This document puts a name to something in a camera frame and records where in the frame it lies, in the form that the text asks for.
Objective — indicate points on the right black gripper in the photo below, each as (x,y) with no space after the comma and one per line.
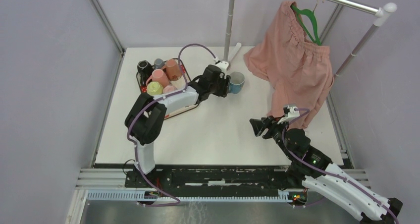
(269,122)

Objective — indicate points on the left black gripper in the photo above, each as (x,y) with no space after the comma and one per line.
(225,89)

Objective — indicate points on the blue mug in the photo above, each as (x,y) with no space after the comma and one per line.
(237,80)

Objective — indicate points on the light pink mug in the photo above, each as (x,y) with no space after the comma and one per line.
(169,89)

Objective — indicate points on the yellow mug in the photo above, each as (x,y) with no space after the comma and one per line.
(154,88)

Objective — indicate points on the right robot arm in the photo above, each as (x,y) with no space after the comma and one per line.
(314,170)

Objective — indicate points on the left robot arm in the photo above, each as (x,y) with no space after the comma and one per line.
(145,120)

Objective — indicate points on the terracotta mug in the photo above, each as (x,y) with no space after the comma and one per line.
(172,70)

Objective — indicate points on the salmon pink mug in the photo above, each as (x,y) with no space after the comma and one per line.
(158,75)

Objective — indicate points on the grey-blue mug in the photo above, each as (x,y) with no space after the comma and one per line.
(159,63)

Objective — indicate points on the black mug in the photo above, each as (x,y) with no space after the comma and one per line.
(144,71)

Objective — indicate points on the strawberry pattern tray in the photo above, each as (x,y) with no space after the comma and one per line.
(179,84)

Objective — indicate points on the pink shorts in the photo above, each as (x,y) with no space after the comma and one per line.
(299,71)

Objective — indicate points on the metal clothes rack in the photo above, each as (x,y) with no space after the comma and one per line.
(381,14)

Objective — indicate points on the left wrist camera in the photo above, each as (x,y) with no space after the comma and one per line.
(223,65)

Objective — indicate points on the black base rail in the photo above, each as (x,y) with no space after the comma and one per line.
(216,181)

